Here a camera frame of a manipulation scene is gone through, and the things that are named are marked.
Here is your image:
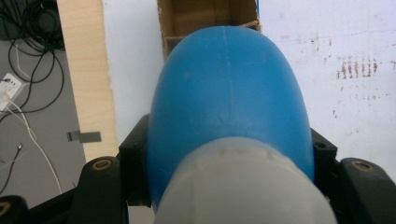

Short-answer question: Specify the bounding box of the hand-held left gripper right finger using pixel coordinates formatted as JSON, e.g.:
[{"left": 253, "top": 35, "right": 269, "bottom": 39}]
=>
[{"left": 309, "top": 127, "right": 339, "bottom": 201}]

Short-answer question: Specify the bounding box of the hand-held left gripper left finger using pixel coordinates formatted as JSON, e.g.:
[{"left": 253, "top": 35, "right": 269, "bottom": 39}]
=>
[{"left": 118, "top": 113, "right": 153, "bottom": 208}]

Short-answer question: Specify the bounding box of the blue bottle with white cap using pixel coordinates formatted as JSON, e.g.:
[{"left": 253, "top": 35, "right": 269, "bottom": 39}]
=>
[{"left": 146, "top": 25, "right": 339, "bottom": 224}]

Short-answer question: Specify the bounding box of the blue cardboard box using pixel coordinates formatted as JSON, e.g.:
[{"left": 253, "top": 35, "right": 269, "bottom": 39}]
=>
[{"left": 156, "top": 0, "right": 262, "bottom": 62}]

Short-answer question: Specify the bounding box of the grey tape strip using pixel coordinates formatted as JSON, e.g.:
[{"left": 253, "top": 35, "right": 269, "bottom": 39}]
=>
[{"left": 66, "top": 130, "right": 103, "bottom": 145}]

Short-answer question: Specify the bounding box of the white foam board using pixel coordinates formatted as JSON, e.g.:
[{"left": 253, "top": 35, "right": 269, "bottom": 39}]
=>
[{"left": 102, "top": 0, "right": 396, "bottom": 185}]

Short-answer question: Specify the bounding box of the white power adapter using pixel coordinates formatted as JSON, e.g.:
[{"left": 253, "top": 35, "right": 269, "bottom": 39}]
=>
[{"left": 0, "top": 72, "right": 23, "bottom": 112}]

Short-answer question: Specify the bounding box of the white cable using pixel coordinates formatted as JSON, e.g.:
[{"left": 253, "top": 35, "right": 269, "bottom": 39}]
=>
[{"left": 4, "top": 96, "right": 64, "bottom": 194}]

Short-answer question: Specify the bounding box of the thin black cable with plug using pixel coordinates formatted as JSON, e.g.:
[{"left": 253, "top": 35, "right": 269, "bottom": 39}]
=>
[{"left": 0, "top": 143, "right": 24, "bottom": 196}]

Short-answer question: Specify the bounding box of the bundle of black floor cables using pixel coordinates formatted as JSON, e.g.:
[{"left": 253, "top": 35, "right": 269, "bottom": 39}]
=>
[{"left": 0, "top": 0, "right": 67, "bottom": 116}]

